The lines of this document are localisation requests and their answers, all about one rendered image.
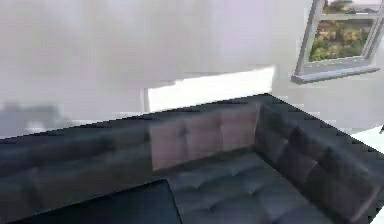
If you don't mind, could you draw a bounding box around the dark grey tufted sofa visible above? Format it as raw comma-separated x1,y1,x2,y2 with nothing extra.
0,93,384,224

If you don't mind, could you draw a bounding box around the grey framed window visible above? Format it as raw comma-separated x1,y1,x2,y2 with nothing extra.
290,0,384,85

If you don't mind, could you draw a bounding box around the black flat cushion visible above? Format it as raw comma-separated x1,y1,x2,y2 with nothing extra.
9,178,183,224

